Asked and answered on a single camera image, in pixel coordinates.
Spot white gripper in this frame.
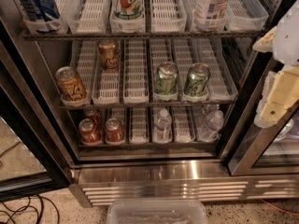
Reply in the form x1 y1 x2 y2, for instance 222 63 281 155
252 27 299 129

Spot orange can shelf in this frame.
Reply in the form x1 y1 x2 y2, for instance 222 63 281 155
98 40 120 72

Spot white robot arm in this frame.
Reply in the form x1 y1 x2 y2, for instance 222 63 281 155
252 0 299 128

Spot green can right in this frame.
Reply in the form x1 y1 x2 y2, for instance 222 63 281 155
184 63 210 97

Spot green can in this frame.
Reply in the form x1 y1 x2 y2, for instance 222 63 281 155
184 63 210 97
154 62 178 96

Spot white labelled bottle top shelf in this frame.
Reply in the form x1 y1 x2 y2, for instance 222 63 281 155
195 0 228 20

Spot green can left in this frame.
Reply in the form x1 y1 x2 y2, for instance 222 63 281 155
154 62 178 96

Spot stainless steel fridge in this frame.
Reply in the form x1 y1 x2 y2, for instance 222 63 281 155
0 0 299 207

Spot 7up bottle top shelf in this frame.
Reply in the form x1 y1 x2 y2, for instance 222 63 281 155
112 0 143 21

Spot red can front right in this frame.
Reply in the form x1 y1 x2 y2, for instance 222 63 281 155
105 118 124 142

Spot red can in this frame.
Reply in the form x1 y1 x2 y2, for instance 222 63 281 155
105 118 124 142
78 119 101 143
83 108 103 128

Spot red can rear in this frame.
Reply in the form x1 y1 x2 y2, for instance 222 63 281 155
83 108 103 128

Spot red can front left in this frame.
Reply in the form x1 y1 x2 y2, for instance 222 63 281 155
78 119 101 143

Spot orange can front left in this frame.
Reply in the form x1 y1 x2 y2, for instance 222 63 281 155
55 66 87 102

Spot blue bottle top shelf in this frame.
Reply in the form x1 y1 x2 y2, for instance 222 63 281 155
20 0 60 21

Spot glass fridge door left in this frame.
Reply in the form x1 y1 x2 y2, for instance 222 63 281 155
0 42 71 202

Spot clear water bottle rear right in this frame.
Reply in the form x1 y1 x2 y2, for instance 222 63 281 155
201 104 219 116

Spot clear water bottle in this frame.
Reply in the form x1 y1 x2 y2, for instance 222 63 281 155
201 104 219 116
199 110 224 142
153 108 172 144

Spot clear water bottle centre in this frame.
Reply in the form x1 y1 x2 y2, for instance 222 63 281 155
153 108 172 144

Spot clear plastic bin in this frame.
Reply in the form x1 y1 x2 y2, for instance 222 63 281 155
106 199 208 224

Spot top wire shelf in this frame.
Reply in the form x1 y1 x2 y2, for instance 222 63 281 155
21 31 265 41

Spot wire shelf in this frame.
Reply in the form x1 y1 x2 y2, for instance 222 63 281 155
59 100 235 110
21 31 265 41

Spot middle wire shelf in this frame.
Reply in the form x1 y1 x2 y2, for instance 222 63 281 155
59 100 235 110

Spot orange cable on floor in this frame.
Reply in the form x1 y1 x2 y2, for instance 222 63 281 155
260 199 299 217

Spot black cables on floor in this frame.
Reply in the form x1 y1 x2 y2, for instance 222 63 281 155
0 193 61 224

